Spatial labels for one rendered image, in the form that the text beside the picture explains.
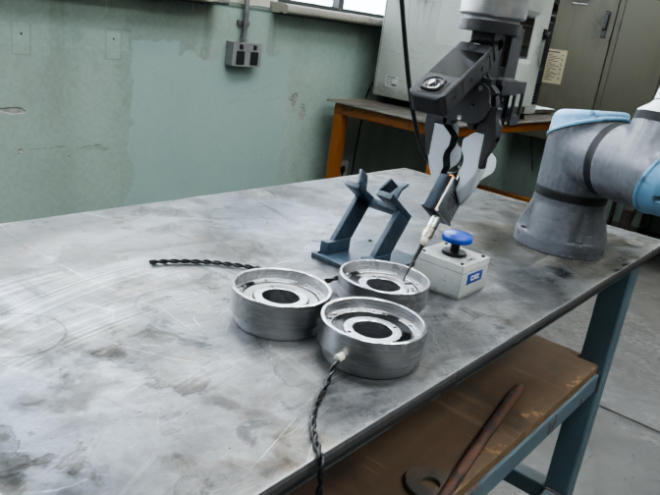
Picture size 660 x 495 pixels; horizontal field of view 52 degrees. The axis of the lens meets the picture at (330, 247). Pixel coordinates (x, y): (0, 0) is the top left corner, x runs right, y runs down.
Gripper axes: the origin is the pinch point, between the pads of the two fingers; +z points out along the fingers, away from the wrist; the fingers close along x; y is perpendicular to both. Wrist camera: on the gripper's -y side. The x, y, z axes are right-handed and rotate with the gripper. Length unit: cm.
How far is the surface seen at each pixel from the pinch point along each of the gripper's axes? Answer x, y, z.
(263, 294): 5.7, -23.8, 10.4
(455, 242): -1.1, 2.0, 6.5
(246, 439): -9.9, -39.5, 13.1
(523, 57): 102, 215, -13
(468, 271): -3.8, 2.0, 9.5
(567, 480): -7, 56, 65
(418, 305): -5.1, -10.4, 10.7
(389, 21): 154, 182, -21
